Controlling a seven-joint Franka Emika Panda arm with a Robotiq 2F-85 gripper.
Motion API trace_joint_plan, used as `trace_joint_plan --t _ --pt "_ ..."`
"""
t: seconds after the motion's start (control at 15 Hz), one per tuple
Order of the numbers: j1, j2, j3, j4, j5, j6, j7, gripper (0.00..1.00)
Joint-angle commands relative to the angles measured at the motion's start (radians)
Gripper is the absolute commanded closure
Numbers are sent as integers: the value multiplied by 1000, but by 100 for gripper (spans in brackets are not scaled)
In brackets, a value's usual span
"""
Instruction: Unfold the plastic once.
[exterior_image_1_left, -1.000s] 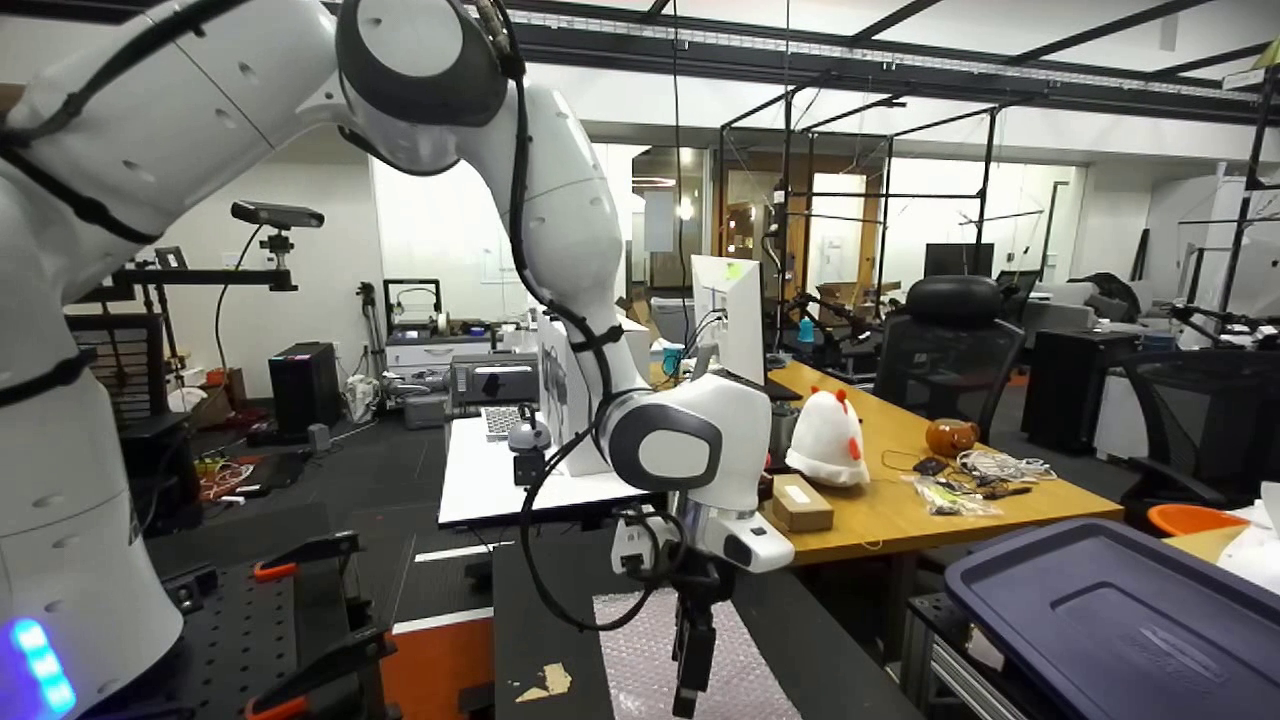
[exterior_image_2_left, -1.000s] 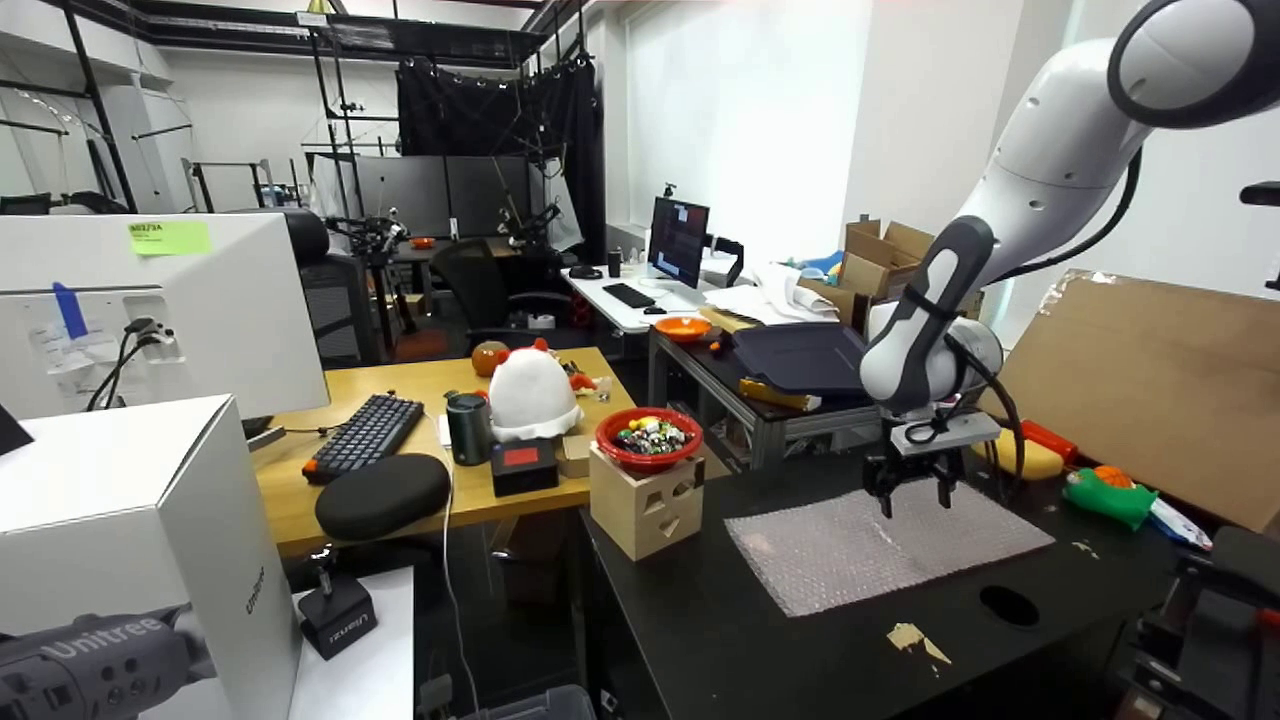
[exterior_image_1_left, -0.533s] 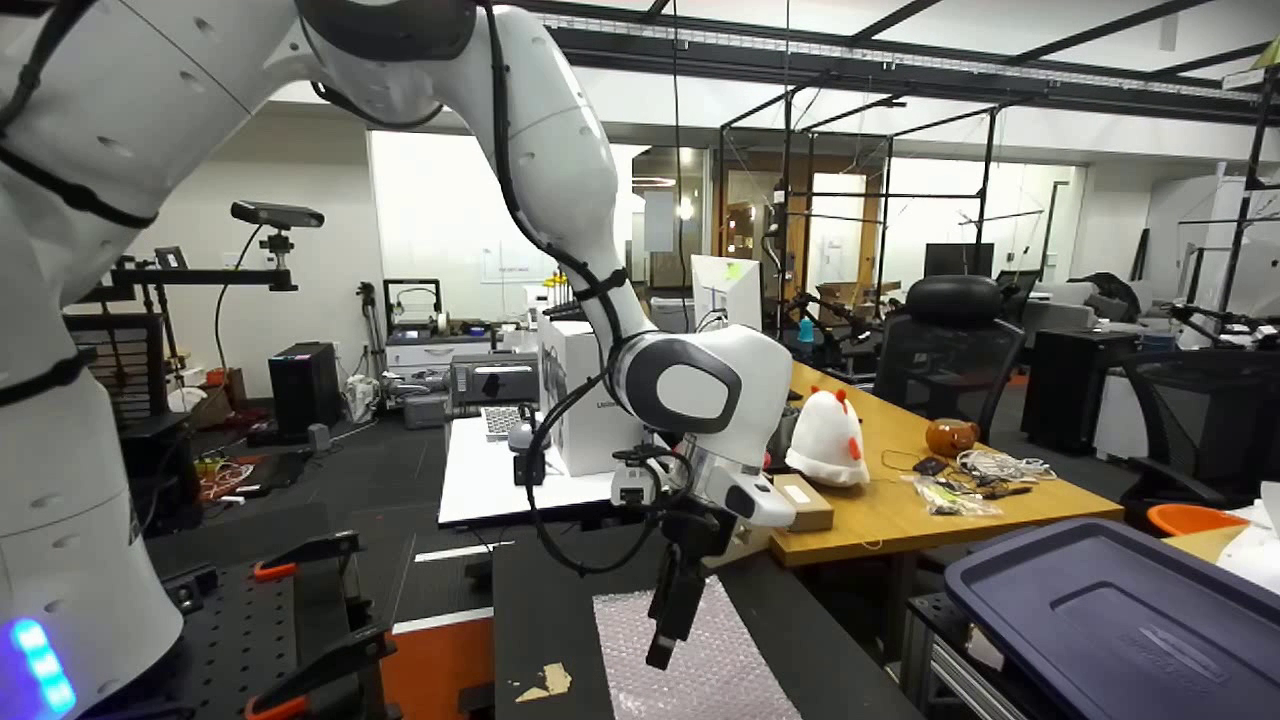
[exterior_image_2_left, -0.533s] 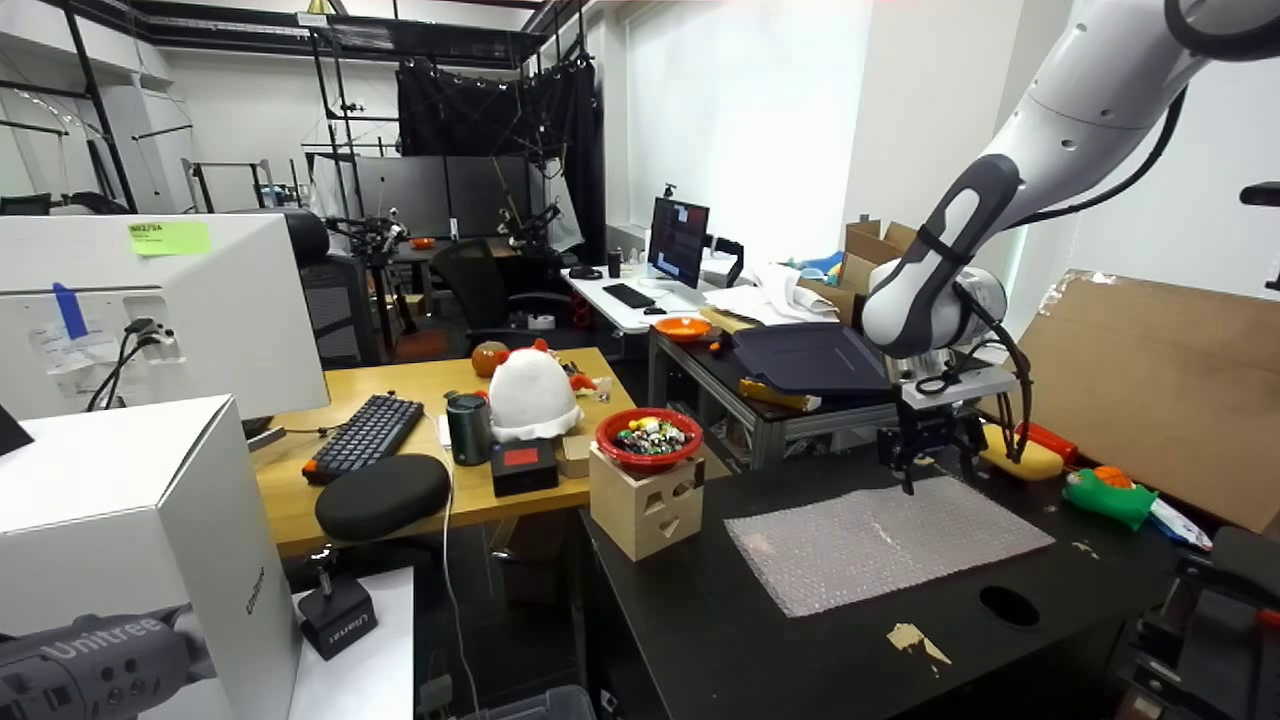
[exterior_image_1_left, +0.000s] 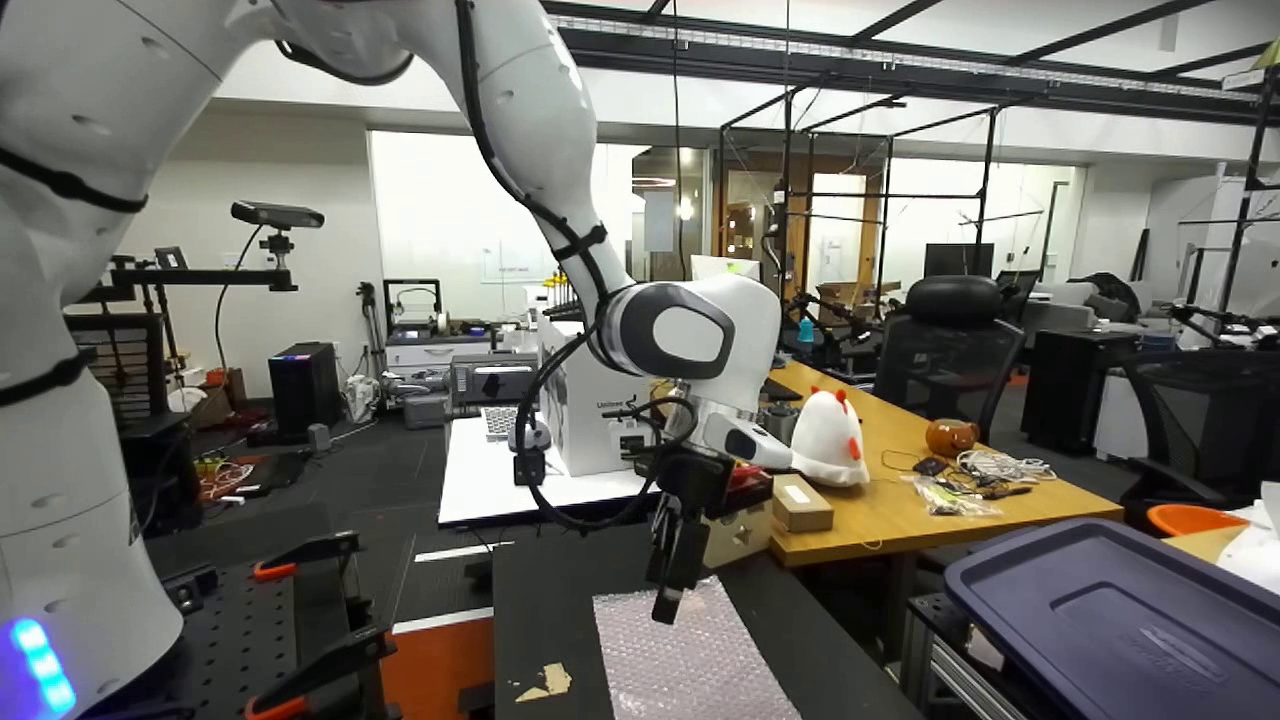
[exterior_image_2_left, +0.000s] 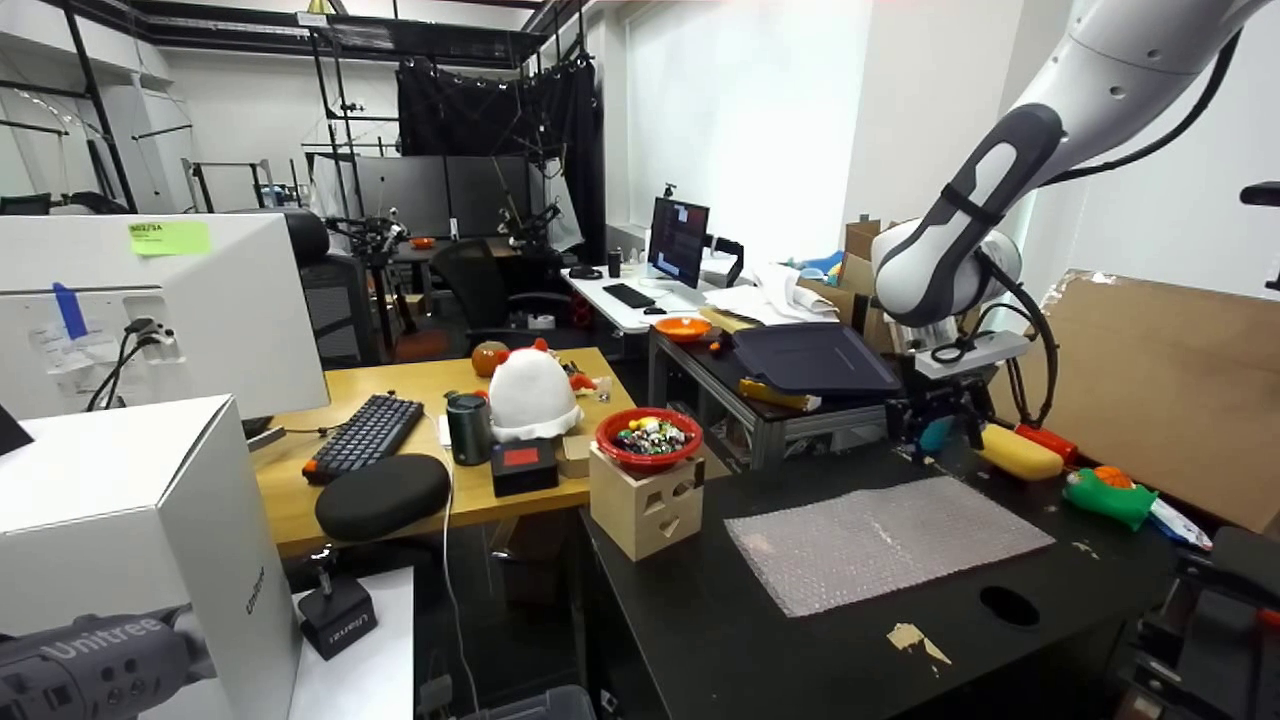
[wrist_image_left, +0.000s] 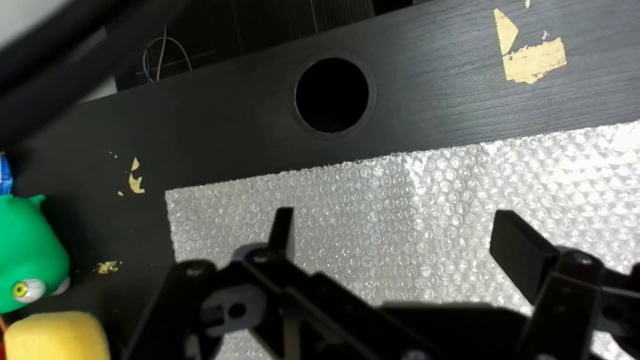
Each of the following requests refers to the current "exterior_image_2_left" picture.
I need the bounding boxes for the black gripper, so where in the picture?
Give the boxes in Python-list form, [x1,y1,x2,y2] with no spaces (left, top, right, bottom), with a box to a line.
[915,331,1031,454]

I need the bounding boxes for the white desk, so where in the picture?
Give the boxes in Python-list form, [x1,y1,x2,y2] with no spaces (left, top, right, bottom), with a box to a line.
[560,254,803,341]

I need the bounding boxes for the white and blue marker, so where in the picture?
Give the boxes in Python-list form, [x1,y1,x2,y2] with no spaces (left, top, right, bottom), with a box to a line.
[1146,497,1217,557]

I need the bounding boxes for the black monitor cables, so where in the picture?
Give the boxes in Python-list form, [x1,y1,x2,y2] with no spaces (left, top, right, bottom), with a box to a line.
[82,314,181,417]

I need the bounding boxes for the green toy with orange cap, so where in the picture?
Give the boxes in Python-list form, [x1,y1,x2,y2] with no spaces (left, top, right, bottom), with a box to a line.
[1059,465,1160,531]

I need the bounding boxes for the wooden shape sorter box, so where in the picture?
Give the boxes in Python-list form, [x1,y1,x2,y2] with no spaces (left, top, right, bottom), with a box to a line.
[583,444,710,565]

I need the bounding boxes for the white and red helmet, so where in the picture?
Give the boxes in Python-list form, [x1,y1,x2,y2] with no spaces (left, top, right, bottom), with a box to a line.
[485,336,588,449]

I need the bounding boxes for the white computer monitor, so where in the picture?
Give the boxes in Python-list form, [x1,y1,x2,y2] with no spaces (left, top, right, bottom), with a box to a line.
[0,211,331,425]

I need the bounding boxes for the small black keyboard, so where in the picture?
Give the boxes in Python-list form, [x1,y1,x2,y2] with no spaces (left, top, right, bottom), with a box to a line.
[599,278,666,318]

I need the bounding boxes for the small tan box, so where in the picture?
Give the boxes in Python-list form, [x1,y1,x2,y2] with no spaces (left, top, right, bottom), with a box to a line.
[556,427,596,479]

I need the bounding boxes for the open cardboard box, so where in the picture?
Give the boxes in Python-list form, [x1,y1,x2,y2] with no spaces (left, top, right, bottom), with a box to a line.
[834,216,893,307]

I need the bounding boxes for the wooden desk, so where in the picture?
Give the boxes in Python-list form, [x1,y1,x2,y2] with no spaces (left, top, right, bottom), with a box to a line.
[251,345,638,557]

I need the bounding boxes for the white cable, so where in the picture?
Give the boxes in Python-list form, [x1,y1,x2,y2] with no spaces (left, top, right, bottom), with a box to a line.
[434,497,485,714]

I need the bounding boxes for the black curtain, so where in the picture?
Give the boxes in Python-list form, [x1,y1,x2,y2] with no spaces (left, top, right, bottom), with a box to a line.
[397,51,609,262]

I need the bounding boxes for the black computer keyboard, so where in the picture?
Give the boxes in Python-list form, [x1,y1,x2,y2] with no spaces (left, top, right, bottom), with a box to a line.
[300,389,429,487]

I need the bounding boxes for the green sticky note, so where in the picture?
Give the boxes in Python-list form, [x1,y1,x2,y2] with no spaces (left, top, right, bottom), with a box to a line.
[129,216,217,262]

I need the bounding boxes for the black box with red label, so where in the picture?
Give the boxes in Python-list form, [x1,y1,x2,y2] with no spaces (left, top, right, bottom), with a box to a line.
[488,436,565,500]

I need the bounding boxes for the white table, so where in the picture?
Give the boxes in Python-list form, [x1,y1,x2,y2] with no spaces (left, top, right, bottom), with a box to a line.
[134,565,415,720]

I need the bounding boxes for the red toy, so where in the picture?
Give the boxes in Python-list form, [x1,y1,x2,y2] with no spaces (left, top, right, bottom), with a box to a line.
[1012,417,1079,468]

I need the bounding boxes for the large yellow tape scrap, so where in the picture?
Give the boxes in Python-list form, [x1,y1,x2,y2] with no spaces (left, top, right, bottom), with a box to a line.
[883,621,956,670]

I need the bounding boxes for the large white box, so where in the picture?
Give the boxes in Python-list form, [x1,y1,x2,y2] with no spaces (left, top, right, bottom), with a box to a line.
[0,391,300,720]

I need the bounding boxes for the orange bowl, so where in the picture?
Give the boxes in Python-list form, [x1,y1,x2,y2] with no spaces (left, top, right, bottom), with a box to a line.
[651,310,722,351]

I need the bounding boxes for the black office chair with headrest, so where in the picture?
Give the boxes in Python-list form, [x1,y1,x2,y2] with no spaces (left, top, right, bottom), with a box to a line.
[279,209,392,371]

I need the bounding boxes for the large cardboard sheet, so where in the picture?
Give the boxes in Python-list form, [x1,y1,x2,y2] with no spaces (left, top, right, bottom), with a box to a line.
[990,266,1280,536]

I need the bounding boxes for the wooden brush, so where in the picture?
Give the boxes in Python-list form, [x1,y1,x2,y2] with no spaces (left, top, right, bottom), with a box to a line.
[736,377,827,417]

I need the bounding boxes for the dark blue storage tote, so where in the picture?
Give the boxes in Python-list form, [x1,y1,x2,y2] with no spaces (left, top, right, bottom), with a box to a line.
[729,318,902,402]

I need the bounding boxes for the red bowl with small items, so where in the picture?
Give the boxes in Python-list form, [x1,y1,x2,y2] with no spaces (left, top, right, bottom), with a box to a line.
[590,402,708,479]

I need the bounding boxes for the small black monitor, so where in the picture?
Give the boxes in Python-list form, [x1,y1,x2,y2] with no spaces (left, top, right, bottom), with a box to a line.
[642,191,716,293]

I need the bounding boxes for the yellow toy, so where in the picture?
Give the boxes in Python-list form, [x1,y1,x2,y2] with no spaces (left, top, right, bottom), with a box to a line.
[975,419,1069,484]

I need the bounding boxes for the orange ball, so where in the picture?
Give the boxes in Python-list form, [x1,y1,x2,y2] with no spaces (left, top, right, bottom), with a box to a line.
[466,336,517,382]

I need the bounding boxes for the black joystick stand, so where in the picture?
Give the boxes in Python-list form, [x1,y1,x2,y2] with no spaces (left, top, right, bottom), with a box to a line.
[290,542,379,665]

